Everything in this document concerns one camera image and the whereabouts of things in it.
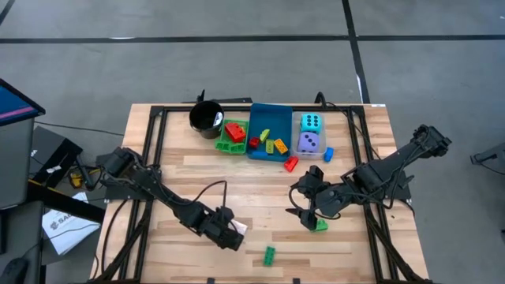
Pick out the small red toy brick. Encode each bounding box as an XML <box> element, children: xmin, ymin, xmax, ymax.
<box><xmin>283</xmin><ymin>155</ymin><xmax>300</xmax><ymax>174</ymax></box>

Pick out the black side desk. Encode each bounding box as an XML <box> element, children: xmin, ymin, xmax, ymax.
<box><xmin>0</xmin><ymin>181</ymin><xmax>107</xmax><ymax>284</ymax></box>

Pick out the yellow toy brick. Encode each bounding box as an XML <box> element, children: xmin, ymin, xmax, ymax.
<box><xmin>274</xmin><ymin>137</ymin><xmax>290</xmax><ymax>155</ymax></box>

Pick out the grey monitor blue screen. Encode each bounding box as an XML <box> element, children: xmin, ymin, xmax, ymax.
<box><xmin>0</xmin><ymin>77</ymin><xmax>47</xmax><ymax>210</ymax></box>

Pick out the white printed paper sheet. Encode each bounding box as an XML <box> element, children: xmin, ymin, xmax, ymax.
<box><xmin>41</xmin><ymin>192</ymin><xmax>103</xmax><ymax>256</ymax></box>

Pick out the black equipment case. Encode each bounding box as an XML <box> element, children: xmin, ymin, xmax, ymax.
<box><xmin>30</xmin><ymin>125</ymin><xmax>84</xmax><ymax>187</ymax></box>

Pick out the dark green toy brick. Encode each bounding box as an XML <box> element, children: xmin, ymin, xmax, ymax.
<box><xmin>263</xmin><ymin>245</ymin><xmax>277</xmax><ymax>267</ymax></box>

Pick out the blue plastic bin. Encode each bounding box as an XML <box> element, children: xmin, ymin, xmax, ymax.
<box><xmin>247</xmin><ymin>103</ymin><xmax>294</xmax><ymax>163</ymax></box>

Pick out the black round cup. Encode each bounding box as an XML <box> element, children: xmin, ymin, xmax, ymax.
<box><xmin>189</xmin><ymin>100</ymin><xmax>225</xmax><ymax>140</ymax></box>

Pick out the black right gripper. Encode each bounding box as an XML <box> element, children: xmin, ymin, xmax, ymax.
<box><xmin>285</xmin><ymin>187</ymin><xmax>350</xmax><ymax>232</ymax></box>

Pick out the clear plastic bin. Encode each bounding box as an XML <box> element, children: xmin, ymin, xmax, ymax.
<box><xmin>291</xmin><ymin>110</ymin><xmax>328</xmax><ymax>161</ymax></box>

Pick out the cyan foam die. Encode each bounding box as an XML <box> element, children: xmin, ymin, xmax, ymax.
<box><xmin>300</xmin><ymin>113</ymin><xmax>323</xmax><ymax>134</ymax></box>

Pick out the grey equipment piece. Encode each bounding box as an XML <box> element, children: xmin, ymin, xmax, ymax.
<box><xmin>471</xmin><ymin>142</ymin><xmax>505</xmax><ymax>165</ymax></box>

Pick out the large red toy brick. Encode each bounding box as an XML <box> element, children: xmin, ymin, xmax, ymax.
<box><xmin>224</xmin><ymin>121</ymin><xmax>248</xmax><ymax>144</ymax></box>

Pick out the black computer mouse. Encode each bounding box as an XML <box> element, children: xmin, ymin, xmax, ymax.
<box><xmin>0</xmin><ymin>256</ymin><xmax>28</xmax><ymax>284</ymax></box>

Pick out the green plastic basket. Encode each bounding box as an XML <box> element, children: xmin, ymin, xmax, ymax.
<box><xmin>215</xmin><ymin>118</ymin><xmax>250</xmax><ymax>155</ymax></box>

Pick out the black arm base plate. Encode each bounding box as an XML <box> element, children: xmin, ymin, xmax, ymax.
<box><xmin>105</xmin><ymin>173</ymin><xmax>162</xmax><ymax>201</ymax></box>
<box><xmin>353</xmin><ymin>169</ymin><xmax>412</xmax><ymax>201</ymax></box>

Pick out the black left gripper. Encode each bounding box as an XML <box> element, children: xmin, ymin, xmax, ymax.
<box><xmin>196</xmin><ymin>207</ymin><xmax>246</xmax><ymax>252</ymax></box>

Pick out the purple foam die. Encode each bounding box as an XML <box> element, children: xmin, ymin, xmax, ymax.
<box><xmin>296</xmin><ymin>132</ymin><xmax>320</xmax><ymax>154</ymax></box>

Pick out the red white playing card box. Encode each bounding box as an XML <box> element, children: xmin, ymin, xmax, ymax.
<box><xmin>230</xmin><ymin>219</ymin><xmax>249</xmax><ymax>237</ymax></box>

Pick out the black floor cable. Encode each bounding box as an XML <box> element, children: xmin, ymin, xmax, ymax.
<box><xmin>469</xmin><ymin>154</ymin><xmax>505</xmax><ymax>177</ymax></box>

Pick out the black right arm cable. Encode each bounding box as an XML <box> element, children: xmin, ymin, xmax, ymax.
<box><xmin>287</xmin><ymin>187</ymin><xmax>342</xmax><ymax>221</ymax></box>

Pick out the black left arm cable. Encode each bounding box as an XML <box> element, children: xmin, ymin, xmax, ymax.
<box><xmin>192</xmin><ymin>180</ymin><xmax>229</xmax><ymax>210</ymax></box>

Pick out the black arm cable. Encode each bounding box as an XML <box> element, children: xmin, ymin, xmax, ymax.
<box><xmin>192</xmin><ymin>180</ymin><xmax>229</xmax><ymax>210</ymax></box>
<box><xmin>287</xmin><ymin>187</ymin><xmax>342</xmax><ymax>221</ymax></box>

